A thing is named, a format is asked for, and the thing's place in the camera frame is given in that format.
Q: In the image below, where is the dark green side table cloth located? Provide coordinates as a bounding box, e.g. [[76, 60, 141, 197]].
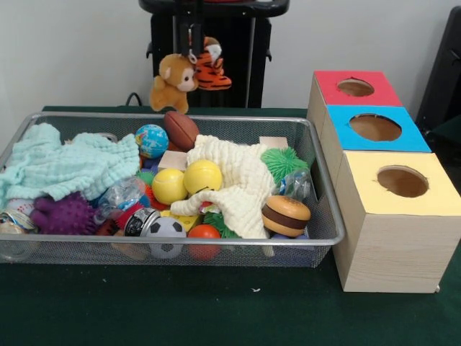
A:
[[423, 114, 461, 198]]

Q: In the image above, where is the cream waffle cloth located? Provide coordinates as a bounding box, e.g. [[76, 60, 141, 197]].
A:
[[169, 135, 280, 239]]

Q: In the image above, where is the brown toy football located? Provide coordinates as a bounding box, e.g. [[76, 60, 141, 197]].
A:
[[164, 110, 200, 151]]

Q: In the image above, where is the blue globe ball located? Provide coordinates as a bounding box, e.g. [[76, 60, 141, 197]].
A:
[[135, 124, 169, 159]]

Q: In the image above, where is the orange red ball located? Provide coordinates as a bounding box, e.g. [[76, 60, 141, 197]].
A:
[[187, 223, 221, 261]]

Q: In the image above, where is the black white soccer ball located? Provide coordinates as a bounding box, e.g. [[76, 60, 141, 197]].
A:
[[146, 218, 187, 260]]

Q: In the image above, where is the black chair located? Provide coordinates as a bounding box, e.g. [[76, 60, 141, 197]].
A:
[[416, 6, 461, 134]]

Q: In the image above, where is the shallow silver mesh bin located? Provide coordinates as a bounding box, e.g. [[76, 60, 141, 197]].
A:
[[0, 111, 346, 268]]

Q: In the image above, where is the green spiky rubber ball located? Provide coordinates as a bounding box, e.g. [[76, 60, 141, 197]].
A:
[[261, 146, 310, 181]]

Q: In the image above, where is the toy hamburger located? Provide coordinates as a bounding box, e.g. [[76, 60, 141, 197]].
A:
[[261, 195, 312, 238]]

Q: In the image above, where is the yellow tennis ball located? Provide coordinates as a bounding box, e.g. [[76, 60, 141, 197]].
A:
[[151, 169, 189, 205]]

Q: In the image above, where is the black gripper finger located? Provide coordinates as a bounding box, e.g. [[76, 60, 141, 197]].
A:
[[190, 0, 203, 55], [178, 0, 191, 58]]

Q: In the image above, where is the wooden box with three holes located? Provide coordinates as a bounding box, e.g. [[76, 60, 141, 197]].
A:
[[306, 70, 461, 293]]

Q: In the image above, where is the mint green waffle cloth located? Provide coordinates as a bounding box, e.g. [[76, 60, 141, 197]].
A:
[[0, 122, 140, 208]]

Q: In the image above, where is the yellow smiley ball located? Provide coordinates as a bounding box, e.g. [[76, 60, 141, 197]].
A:
[[183, 159, 223, 195]]

